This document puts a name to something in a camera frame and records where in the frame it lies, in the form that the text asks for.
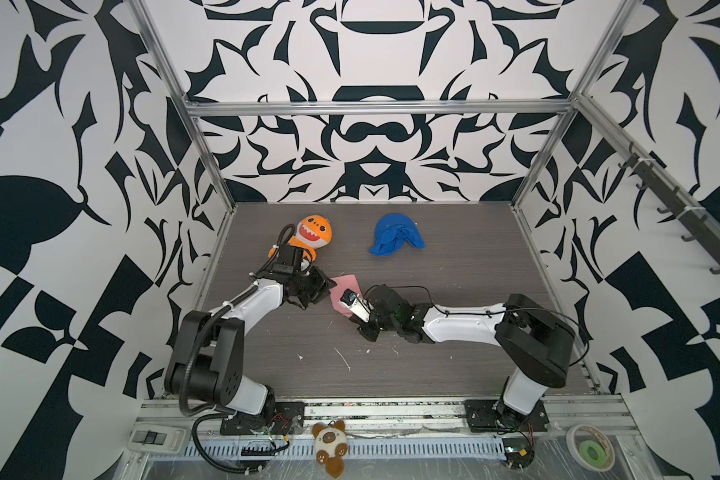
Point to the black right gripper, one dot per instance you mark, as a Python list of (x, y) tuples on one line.
[(367, 332)]

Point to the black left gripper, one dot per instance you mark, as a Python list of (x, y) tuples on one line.
[(323, 286)]

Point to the pink paper sheet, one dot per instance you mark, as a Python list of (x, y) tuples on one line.
[(343, 283)]

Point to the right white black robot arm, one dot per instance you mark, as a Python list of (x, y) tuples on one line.
[(539, 342)]

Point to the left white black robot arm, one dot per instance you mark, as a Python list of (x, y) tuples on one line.
[(206, 369)]

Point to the orange shark plush toy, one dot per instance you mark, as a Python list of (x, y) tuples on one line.
[(309, 234)]

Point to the blue cloth cap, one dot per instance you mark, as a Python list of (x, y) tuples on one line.
[(392, 232)]

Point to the brown white plush toy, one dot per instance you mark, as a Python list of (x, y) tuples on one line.
[(330, 446)]

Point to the small electronics board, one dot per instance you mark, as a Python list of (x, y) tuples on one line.
[(519, 453)]

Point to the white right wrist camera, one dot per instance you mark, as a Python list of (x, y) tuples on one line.
[(358, 307)]

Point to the white switch box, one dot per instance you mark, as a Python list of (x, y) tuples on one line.
[(158, 439)]

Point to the black hook rail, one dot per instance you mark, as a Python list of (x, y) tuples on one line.
[(676, 203)]

